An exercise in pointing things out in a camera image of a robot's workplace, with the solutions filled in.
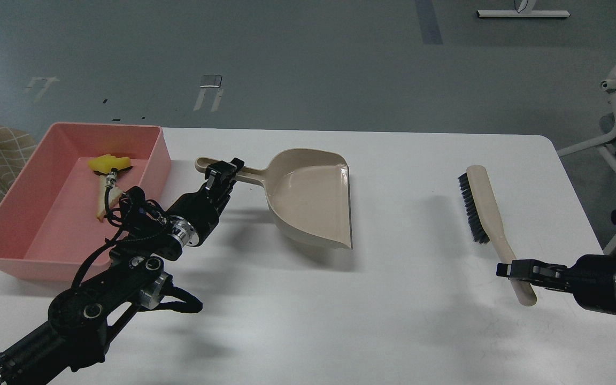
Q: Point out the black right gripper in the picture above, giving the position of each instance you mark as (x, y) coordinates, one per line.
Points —
(591, 280)

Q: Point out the beige hand brush black bristles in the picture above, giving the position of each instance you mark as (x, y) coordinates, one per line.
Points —
(483, 216)

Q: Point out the yellow sponge piece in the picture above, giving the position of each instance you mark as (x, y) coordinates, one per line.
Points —
(104, 165)

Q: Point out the pink plastic bin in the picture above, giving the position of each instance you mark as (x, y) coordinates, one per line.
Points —
(48, 224)

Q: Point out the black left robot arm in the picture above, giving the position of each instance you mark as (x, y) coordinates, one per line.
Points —
(123, 277)

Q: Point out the beige plastic dustpan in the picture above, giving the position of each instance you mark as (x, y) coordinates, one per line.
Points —
(308, 195)

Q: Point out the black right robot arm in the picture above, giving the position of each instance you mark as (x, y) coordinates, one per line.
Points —
(591, 280)

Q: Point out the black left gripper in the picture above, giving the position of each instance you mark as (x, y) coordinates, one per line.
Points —
(195, 215)

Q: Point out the white table foot bar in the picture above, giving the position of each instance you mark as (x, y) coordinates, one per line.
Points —
(523, 10)

